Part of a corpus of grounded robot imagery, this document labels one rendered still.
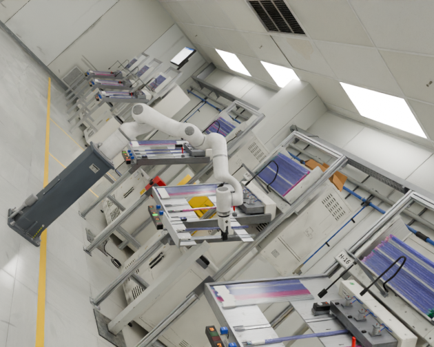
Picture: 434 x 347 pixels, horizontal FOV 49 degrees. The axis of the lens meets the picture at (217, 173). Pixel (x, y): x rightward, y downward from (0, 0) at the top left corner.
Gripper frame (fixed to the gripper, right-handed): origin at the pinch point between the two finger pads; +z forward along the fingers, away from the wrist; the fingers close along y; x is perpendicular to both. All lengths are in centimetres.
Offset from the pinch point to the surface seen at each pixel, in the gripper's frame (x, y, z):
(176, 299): 25, 31, 62
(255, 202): -41, 42, 6
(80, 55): -12, 915, 32
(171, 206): 15, 64, 7
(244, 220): -27.0, 31.3, 11.4
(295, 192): -65, 29, -4
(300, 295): -17, -61, 5
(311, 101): -264, 335, 30
